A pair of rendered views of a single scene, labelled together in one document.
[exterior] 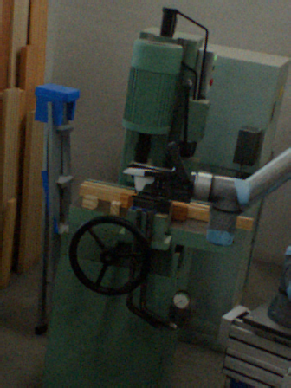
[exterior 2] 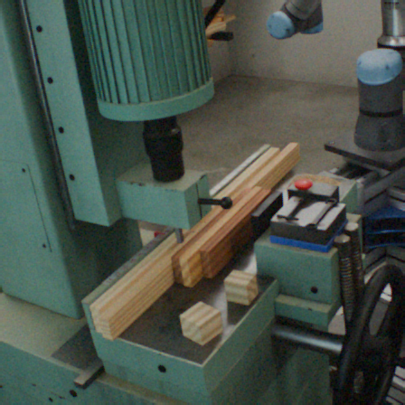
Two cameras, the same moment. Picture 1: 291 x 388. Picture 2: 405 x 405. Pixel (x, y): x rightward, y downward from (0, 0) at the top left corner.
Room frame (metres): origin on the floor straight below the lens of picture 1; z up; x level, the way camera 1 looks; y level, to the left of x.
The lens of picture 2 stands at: (2.56, 0.85, 1.51)
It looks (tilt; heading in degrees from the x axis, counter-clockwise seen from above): 27 degrees down; 298
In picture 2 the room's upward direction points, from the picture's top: 9 degrees counter-clockwise
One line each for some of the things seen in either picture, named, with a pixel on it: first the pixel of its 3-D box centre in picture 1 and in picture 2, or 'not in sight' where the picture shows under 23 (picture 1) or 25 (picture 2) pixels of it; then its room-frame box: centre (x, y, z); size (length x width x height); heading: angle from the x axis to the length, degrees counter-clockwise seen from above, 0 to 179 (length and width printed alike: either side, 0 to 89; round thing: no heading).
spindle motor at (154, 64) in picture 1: (151, 87); (140, 4); (3.04, 0.02, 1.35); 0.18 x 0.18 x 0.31
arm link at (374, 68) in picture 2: not in sight; (381, 79); (2.83, -0.75, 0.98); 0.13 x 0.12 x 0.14; 76
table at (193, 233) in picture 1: (151, 225); (268, 265); (2.92, -0.05, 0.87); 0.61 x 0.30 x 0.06; 81
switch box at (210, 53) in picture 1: (203, 70); not in sight; (3.33, -0.17, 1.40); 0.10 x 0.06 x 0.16; 171
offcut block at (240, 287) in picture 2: (115, 208); (240, 287); (2.91, 0.08, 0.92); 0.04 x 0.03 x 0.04; 173
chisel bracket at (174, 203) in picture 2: (139, 172); (164, 198); (3.06, 0.02, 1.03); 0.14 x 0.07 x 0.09; 171
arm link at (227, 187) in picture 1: (229, 192); not in sight; (2.27, -0.24, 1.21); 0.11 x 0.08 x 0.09; 87
